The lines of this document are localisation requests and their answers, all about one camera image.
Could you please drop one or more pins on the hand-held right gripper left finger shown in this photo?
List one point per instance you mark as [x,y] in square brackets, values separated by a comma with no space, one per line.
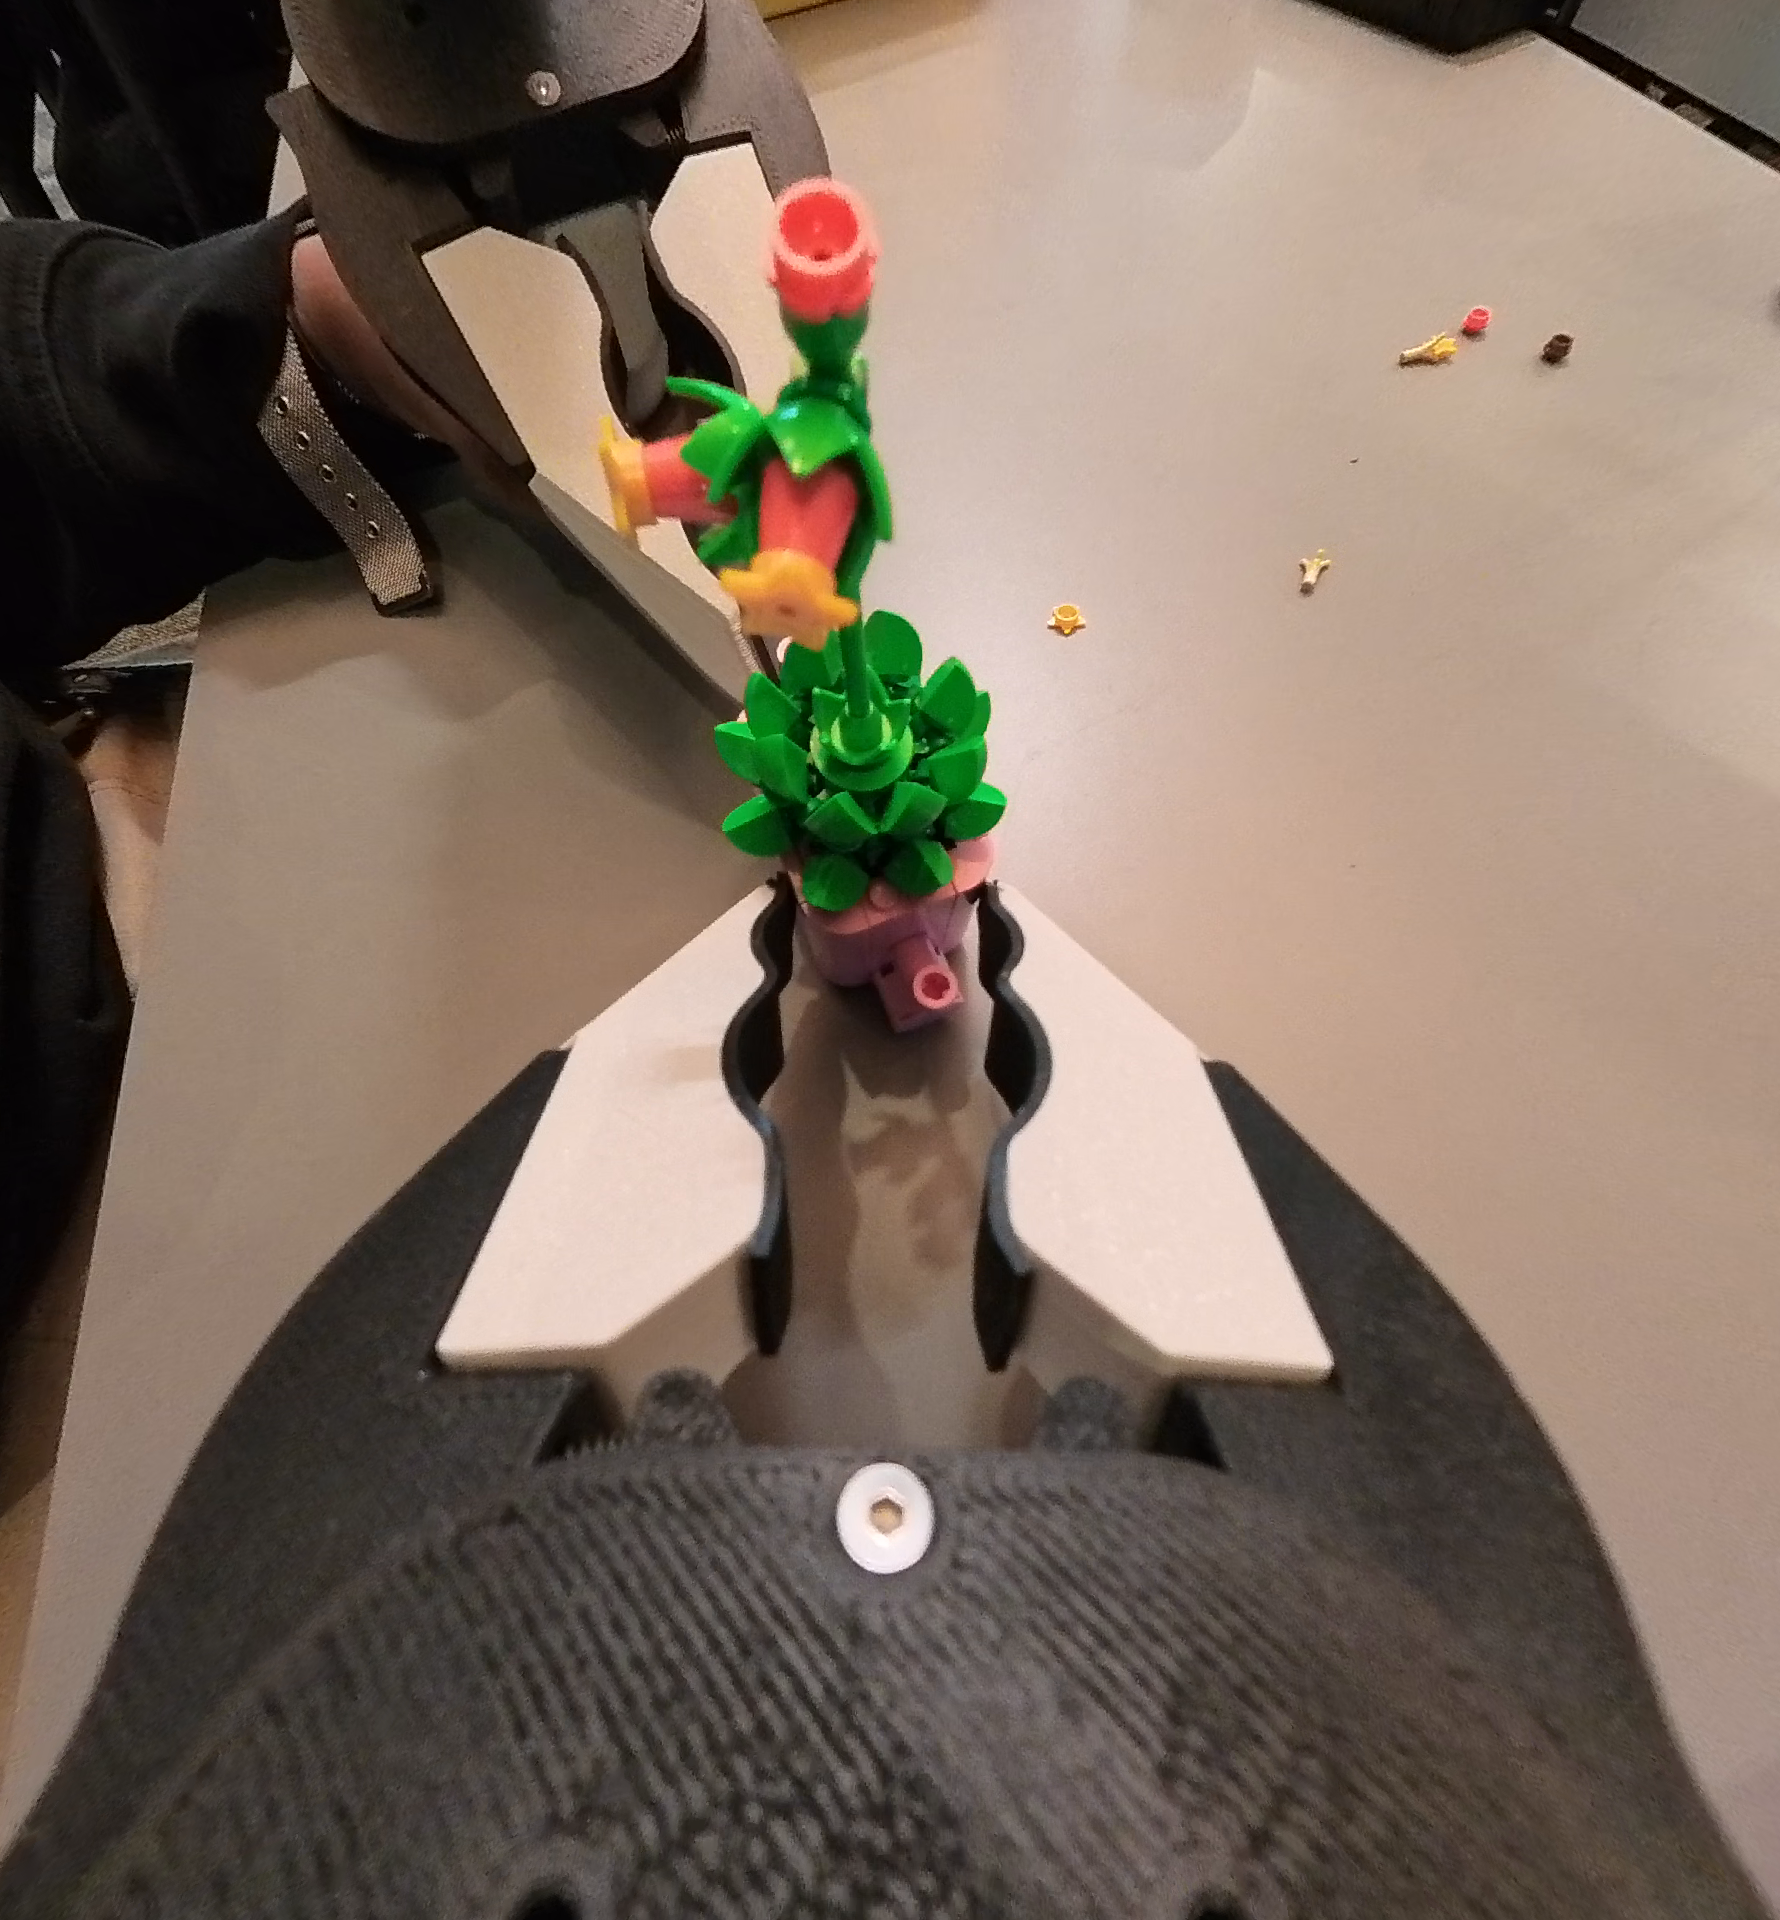
[608,1197]

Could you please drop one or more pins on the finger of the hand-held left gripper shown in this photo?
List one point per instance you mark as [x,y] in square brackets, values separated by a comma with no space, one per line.
[505,328]
[711,260]

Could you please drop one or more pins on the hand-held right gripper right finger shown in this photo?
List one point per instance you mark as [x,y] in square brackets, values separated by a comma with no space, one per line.
[1172,1213]

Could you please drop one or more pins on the pink toy brick pot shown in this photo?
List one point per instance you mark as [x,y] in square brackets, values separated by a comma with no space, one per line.
[859,940]

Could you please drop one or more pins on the green toy brick plant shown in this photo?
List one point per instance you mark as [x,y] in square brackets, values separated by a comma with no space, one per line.
[859,784]

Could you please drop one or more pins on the person's left hand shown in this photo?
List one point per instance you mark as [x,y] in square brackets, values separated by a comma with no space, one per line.
[333,342]

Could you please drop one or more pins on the small tan branch piece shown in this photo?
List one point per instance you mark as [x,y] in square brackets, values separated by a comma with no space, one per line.
[1315,571]

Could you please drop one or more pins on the small yellow brick piece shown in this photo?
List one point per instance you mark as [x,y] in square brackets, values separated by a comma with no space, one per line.
[1427,351]

